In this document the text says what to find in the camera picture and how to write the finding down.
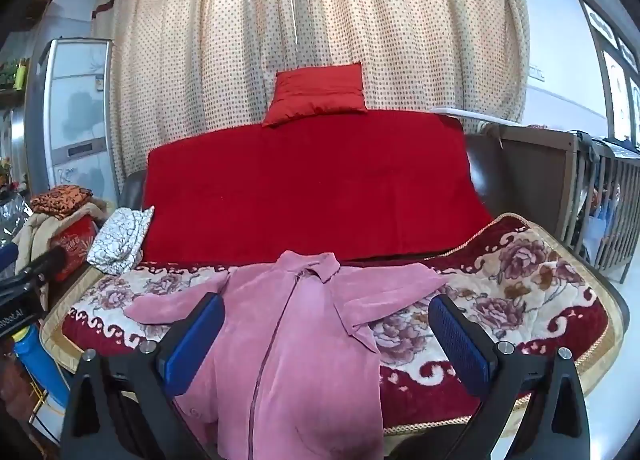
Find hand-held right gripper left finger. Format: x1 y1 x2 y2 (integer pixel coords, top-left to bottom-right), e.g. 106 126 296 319
59 292 227 460

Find orange patterned folded cloth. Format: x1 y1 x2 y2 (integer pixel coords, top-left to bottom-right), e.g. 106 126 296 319
30 185 108 221

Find standing air conditioner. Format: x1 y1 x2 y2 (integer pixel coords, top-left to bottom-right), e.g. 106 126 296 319
24 38 121 195

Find pile of clothes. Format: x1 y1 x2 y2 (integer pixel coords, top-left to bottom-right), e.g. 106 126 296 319
575 129 640 151

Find white board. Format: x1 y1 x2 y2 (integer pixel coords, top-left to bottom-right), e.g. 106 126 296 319
430 106 526 127

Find clear plastic wrap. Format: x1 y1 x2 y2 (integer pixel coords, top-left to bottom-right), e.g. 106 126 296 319
0 195 33 245

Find wooden crib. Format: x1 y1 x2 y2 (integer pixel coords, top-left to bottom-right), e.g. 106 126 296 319
482 121 640 285

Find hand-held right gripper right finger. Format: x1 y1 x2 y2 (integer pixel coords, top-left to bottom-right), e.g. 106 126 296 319
427 294 591 460

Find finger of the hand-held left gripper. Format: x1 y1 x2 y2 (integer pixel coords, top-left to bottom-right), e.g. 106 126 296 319
15 246 69 287
0 245 22 273

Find beige coat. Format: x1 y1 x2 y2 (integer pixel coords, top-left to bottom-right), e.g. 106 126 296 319
11 200 108 291

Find red pillow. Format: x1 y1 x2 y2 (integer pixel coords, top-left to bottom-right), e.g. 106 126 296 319
261 61 368 129

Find white patterned cloth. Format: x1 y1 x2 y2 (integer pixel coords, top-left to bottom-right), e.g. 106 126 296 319
86 206 156 275

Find dark wooden window frame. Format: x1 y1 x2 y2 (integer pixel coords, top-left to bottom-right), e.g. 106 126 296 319
570 0 640 145

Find pink corduroy jacket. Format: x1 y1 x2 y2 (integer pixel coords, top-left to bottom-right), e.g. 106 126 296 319
125 251 448 460

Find red cardboard box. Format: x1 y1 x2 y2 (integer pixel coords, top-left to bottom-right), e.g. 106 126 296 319
47 215 101 283

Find red sofa cover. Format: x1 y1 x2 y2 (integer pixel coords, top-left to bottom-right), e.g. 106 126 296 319
141 108 496 265

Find floral plush blanket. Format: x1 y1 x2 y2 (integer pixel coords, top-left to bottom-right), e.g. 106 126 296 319
40 214 631 438

